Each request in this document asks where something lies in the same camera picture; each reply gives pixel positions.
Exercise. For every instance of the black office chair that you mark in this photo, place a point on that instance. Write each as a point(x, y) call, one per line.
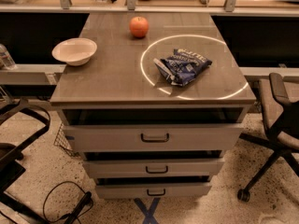
point(280, 110)
point(10, 170)

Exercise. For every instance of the wire mesh basket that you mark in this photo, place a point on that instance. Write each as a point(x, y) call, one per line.
point(62, 143)

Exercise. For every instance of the middle grey drawer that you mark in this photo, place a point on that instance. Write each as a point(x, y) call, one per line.
point(152, 168)

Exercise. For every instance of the clear plastic water bottle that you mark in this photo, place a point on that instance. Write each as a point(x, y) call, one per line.
point(6, 58)

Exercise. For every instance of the grey drawer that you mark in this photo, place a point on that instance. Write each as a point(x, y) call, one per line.
point(153, 190)
point(152, 168)
point(133, 138)

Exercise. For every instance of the white paper bowl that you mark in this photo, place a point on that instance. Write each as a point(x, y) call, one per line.
point(75, 51)

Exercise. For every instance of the blue tape cross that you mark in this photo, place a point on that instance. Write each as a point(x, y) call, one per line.
point(148, 212)

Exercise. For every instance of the black office chair right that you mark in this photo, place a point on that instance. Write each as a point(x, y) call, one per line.
point(280, 110)

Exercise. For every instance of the black office chair left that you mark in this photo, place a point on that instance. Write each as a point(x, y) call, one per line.
point(10, 170)

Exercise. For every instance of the bottom grey drawer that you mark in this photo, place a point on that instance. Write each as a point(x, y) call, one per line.
point(153, 190)

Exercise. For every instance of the blue chip bag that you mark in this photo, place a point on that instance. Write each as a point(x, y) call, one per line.
point(182, 67)

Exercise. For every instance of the red apple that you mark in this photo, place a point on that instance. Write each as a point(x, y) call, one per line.
point(139, 26)

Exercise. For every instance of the grey drawer cabinet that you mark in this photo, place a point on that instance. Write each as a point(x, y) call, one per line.
point(121, 85)

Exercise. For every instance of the top grey drawer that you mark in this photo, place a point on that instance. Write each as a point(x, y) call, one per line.
point(133, 138)

